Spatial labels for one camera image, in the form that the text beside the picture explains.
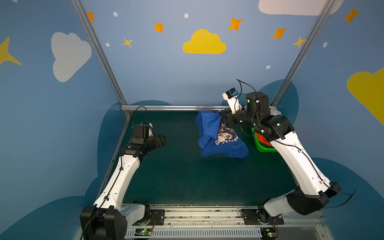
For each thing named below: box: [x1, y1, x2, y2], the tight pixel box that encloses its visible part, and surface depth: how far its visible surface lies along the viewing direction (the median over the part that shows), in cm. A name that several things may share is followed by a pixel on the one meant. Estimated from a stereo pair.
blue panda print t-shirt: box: [195, 110, 249, 159], surface depth 77 cm
